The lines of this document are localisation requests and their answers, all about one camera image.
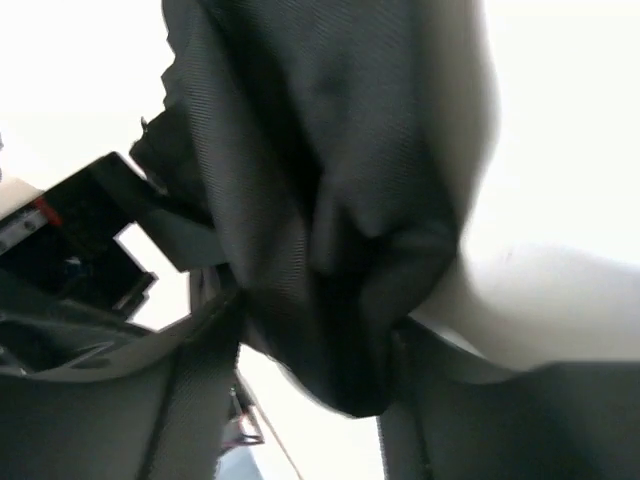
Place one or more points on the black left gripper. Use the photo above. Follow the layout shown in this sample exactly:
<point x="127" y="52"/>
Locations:
<point x="69" y="288"/>

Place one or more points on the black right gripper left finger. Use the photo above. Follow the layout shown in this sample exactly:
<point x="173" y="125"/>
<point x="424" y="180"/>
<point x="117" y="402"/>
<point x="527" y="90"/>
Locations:
<point x="153" y="409"/>

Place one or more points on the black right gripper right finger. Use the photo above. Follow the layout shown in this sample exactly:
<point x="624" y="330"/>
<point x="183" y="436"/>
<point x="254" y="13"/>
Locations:
<point x="456" y="416"/>

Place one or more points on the black pleated skirt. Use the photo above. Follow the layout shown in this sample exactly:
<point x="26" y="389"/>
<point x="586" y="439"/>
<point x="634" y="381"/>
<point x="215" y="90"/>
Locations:
<point x="334" y="144"/>

